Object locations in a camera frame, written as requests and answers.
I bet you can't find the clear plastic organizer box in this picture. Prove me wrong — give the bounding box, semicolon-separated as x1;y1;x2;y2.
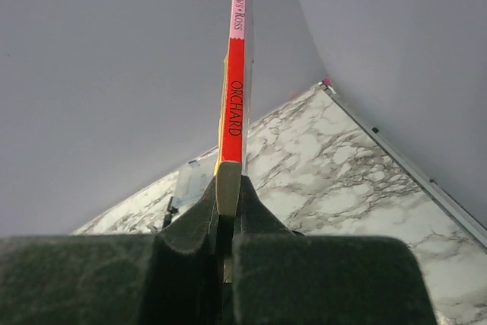
172;156;215;209

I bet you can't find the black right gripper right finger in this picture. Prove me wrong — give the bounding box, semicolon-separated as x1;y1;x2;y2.
232;177;436;324

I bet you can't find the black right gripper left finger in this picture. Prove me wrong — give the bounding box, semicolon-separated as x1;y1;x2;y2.
1;185;221;324

